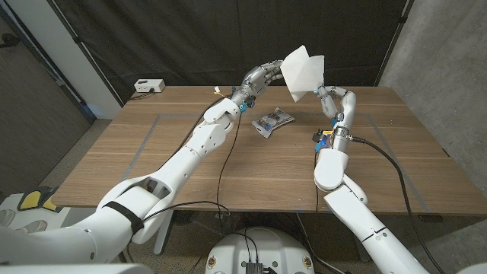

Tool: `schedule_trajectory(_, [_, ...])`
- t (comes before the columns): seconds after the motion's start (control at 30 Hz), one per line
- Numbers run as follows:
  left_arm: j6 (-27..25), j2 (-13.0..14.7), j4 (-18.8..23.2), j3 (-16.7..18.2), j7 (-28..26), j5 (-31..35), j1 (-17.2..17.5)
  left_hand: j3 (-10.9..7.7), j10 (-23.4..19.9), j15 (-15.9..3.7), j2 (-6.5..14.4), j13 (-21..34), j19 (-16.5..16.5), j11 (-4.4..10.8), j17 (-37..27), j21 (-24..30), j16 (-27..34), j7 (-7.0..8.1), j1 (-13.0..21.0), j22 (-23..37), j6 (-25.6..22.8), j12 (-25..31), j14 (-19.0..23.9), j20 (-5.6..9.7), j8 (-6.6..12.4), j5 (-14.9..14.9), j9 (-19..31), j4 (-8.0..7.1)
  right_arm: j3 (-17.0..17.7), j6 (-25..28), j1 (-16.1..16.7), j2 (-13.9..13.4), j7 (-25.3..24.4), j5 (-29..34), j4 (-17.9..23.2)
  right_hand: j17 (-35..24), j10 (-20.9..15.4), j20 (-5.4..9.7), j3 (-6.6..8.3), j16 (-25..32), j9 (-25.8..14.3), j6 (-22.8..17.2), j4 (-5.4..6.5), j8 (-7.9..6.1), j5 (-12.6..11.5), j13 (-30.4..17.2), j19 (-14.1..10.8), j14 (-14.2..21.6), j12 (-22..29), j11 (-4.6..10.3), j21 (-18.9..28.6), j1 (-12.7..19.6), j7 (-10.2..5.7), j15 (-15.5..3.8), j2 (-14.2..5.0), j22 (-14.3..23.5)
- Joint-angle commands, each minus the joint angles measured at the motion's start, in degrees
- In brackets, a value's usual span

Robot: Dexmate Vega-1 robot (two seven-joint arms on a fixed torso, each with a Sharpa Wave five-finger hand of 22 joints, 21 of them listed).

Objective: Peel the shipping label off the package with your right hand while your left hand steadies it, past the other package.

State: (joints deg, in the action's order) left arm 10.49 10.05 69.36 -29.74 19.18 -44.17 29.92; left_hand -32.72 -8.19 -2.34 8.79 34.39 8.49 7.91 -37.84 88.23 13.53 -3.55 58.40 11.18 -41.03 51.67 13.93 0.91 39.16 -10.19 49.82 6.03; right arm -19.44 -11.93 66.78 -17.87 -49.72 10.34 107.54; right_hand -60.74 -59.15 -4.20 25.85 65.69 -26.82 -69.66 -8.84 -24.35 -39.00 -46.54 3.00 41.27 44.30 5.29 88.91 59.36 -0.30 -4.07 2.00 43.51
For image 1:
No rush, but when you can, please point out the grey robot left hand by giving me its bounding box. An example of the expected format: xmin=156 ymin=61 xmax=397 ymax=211
xmin=230 ymin=59 xmax=285 ymax=113

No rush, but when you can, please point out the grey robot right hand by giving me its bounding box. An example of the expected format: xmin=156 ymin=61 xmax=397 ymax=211
xmin=314 ymin=85 xmax=358 ymax=152

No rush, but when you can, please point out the white mailer package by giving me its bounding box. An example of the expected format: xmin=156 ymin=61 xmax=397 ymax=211
xmin=280 ymin=44 xmax=317 ymax=103

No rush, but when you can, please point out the clear bag of parts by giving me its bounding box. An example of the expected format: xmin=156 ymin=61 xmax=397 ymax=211
xmin=251 ymin=107 xmax=296 ymax=139

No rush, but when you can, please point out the black backdrop curtain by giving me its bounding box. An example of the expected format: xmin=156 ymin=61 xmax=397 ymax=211
xmin=47 ymin=0 xmax=414 ymax=104

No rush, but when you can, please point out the black backdrop stand pole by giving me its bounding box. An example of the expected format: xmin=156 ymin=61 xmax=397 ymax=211
xmin=47 ymin=0 xmax=125 ymax=107
xmin=374 ymin=0 xmax=414 ymax=87

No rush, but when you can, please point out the white power strip box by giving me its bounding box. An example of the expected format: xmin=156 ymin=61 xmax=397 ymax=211
xmin=133 ymin=78 xmax=166 ymax=94

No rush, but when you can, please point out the black round object under table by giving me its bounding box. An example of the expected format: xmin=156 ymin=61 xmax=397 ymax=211
xmin=173 ymin=210 xmax=195 ymax=225

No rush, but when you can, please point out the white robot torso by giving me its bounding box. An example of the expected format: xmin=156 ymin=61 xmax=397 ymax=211
xmin=205 ymin=227 xmax=316 ymax=274

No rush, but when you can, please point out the yellow black foot pedal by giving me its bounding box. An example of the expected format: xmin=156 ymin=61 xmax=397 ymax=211
xmin=17 ymin=185 xmax=64 ymax=213

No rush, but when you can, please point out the grey sneaker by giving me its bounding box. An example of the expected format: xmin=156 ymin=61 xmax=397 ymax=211
xmin=17 ymin=219 xmax=47 ymax=234
xmin=0 ymin=208 xmax=16 ymax=229

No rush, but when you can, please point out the white floor mat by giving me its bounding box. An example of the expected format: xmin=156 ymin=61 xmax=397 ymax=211
xmin=0 ymin=193 xmax=88 ymax=234

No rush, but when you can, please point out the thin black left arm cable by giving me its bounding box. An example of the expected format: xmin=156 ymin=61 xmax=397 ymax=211
xmin=141 ymin=109 xmax=244 ymax=234

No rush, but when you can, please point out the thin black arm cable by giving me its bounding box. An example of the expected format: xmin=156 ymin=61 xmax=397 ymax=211
xmin=141 ymin=109 xmax=244 ymax=234
xmin=313 ymin=151 xmax=320 ymax=214

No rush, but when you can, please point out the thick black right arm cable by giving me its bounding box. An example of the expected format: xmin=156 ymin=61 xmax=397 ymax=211
xmin=349 ymin=135 xmax=438 ymax=274

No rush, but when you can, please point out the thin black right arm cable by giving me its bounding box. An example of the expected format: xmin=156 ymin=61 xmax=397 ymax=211
xmin=313 ymin=151 xmax=320 ymax=214

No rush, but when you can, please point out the black power strip cable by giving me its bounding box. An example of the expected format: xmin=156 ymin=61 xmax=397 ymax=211
xmin=129 ymin=88 xmax=155 ymax=101

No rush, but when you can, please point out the grey floor cable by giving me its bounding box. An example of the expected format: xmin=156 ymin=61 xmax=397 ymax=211
xmin=295 ymin=212 xmax=345 ymax=274

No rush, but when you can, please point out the black torso cable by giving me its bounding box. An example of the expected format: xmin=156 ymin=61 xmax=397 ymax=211
xmin=218 ymin=212 xmax=263 ymax=267

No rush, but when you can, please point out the black door handle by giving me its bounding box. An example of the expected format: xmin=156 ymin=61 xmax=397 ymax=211
xmin=0 ymin=33 xmax=21 ymax=49

